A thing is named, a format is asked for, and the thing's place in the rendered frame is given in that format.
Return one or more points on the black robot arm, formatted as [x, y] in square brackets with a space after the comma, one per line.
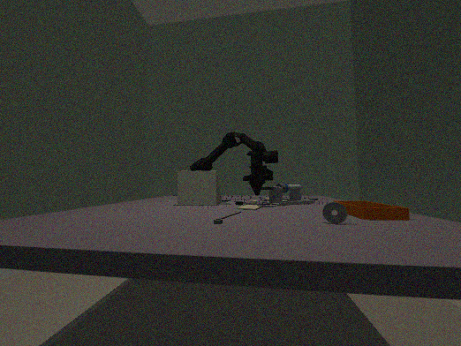
[257, 154]

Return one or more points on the orange shallow tray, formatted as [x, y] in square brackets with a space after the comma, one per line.
[366, 210]

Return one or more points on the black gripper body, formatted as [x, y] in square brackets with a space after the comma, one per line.
[256, 174]

